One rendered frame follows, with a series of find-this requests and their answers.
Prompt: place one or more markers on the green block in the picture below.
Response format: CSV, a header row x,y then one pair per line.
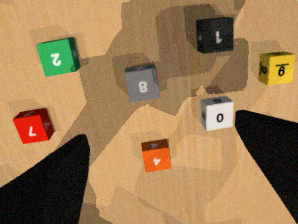
x,y
58,56

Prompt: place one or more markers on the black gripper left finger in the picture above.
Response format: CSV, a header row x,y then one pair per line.
x,y
52,191

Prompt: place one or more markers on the red block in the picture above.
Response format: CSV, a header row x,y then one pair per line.
x,y
34,125

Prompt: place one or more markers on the yellow block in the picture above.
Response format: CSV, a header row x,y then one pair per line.
x,y
276,67

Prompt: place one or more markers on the orange block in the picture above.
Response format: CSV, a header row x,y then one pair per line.
x,y
156,155

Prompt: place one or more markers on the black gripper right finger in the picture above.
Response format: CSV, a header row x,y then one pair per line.
x,y
273,144

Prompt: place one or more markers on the black block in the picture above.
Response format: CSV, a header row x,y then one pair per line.
x,y
215,35

